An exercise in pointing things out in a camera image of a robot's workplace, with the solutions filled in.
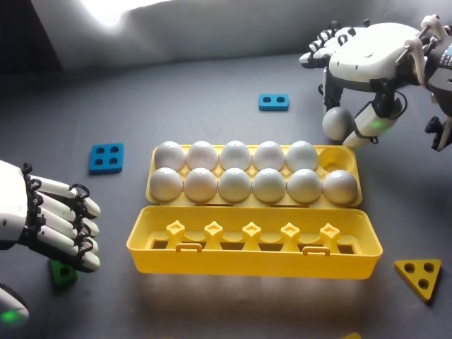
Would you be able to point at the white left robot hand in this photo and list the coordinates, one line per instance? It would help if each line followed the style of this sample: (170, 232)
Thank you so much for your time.
(14, 205)

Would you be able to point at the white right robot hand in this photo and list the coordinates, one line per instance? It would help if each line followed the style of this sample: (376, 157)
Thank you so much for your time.
(370, 56)

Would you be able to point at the white toy egg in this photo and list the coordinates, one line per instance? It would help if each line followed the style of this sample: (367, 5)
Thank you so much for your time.
(268, 153)
(166, 183)
(339, 186)
(304, 185)
(202, 154)
(301, 153)
(200, 184)
(234, 184)
(335, 123)
(268, 184)
(169, 154)
(235, 153)

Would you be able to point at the yellow egg carton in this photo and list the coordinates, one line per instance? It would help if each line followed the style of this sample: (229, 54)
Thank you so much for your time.
(247, 265)

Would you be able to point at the green holed block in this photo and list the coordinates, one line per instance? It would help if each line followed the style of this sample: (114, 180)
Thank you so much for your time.
(56, 279)

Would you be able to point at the blue four-hole square block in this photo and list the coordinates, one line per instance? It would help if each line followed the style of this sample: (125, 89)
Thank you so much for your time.
(106, 156)

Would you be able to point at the blue two-hole rectangular block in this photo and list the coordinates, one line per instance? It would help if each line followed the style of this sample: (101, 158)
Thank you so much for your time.
(273, 101)

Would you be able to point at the grey table cloth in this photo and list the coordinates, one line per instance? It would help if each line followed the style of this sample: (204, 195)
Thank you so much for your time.
(212, 106)

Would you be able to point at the yellow three-hole triangular block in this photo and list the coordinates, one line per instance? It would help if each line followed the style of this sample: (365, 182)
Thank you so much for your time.
(419, 272)

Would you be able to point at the yellow four-hole square block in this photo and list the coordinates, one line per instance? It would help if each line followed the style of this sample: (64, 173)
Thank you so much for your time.
(353, 336)

